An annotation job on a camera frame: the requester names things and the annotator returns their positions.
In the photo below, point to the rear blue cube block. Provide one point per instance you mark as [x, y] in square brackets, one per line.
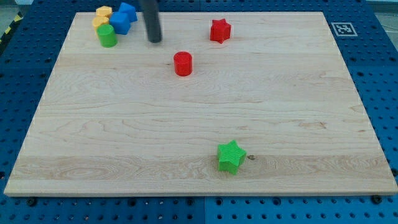
[129, 10]

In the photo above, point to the green cylinder block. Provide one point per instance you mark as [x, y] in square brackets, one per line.
[107, 36]

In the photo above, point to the right black board bolt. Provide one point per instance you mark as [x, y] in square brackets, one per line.
[376, 199]

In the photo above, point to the green star block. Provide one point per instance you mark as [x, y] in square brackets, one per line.
[230, 157]

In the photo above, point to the front yellow hexagon block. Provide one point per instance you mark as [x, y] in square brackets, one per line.
[99, 21]

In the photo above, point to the red cylinder block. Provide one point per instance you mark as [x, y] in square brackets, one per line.
[183, 63]

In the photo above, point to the white fiducial marker tag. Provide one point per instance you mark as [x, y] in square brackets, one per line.
[344, 29]

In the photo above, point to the blue cube block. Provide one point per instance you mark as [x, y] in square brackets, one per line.
[129, 10]
[120, 22]

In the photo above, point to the yellow hexagon block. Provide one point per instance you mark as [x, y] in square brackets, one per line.
[99, 21]
[104, 11]

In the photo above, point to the black board bolt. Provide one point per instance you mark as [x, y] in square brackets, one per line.
[31, 201]
[376, 199]

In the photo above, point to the red star block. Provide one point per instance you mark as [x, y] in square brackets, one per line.
[220, 30]

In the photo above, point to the left black board bolt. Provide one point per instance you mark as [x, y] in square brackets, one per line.
[31, 201]

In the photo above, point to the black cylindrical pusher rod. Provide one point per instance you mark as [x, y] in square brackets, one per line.
[150, 11]

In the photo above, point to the rear yellow hexagon block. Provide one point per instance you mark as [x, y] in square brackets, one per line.
[104, 11]

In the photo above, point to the wooden board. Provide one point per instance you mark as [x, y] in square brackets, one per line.
[119, 122]

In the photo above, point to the front blue cube block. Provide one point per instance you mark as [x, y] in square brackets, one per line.
[120, 22]

